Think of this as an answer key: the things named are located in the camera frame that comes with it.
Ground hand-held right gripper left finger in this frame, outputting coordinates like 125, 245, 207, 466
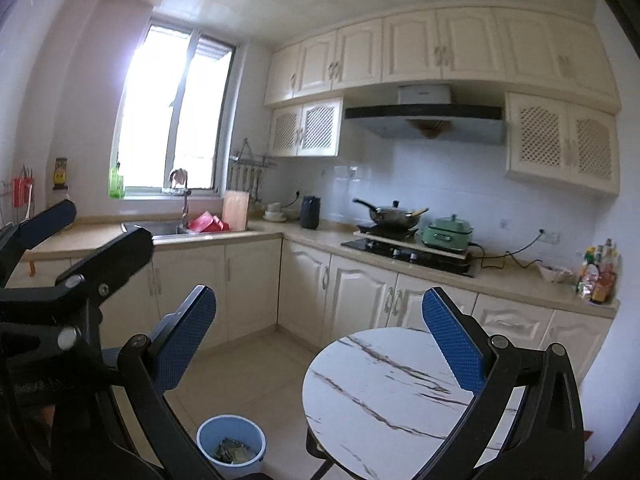
50, 285, 222, 480

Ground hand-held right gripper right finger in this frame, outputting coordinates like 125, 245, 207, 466
422, 287, 587, 480

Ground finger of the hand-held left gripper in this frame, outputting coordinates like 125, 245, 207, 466
0, 199, 77, 281
0, 226, 153, 322

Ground blue plastic bin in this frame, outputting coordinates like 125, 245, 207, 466
196, 414, 267, 479

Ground dark green yellow-edged packet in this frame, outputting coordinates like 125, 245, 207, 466
215, 437, 254, 464

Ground steel sink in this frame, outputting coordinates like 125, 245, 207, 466
121, 220, 261, 239

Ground bottle with yellow label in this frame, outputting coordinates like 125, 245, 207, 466
51, 156, 71, 201

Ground green bottle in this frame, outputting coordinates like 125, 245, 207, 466
108, 162, 125, 200

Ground black gas stove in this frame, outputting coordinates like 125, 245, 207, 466
340, 237, 476, 279

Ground light wooden board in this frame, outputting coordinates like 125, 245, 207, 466
354, 227, 474, 264

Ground steel faucet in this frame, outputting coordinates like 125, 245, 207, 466
168, 167, 192, 229

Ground round marble table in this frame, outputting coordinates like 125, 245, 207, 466
301, 326, 531, 480

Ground green electric hotpot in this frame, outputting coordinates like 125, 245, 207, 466
421, 214, 474, 251

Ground cream lower cabinets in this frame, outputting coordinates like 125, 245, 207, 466
5, 232, 621, 386

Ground wooden cutting board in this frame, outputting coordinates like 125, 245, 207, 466
221, 190, 250, 231

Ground white bowl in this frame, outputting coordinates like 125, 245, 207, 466
537, 262, 574, 285

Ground wok with lid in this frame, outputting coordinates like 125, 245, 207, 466
352, 198, 431, 229

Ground window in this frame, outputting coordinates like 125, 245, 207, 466
110, 17, 237, 200

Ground hanging utensil rack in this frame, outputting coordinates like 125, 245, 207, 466
228, 138, 278, 206

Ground cluster of condiment bottles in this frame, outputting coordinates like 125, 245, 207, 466
574, 238, 621, 305

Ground black electric kettle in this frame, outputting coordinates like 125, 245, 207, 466
299, 195, 321, 231

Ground large lattice door cabinet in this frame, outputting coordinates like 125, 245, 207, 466
504, 92, 621, 196

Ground range hood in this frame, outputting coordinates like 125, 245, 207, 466
343, 85, 505, 147

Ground small lattice door cabinet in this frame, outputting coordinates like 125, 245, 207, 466
269, 97, 344, 158

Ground cream upper cabinet row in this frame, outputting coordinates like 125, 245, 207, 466
262, 6, 621, 113

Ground red wall holder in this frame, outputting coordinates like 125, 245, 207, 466
10, 163, 36, 210

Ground black power cable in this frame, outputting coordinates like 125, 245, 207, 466
467, 232, 546, 274

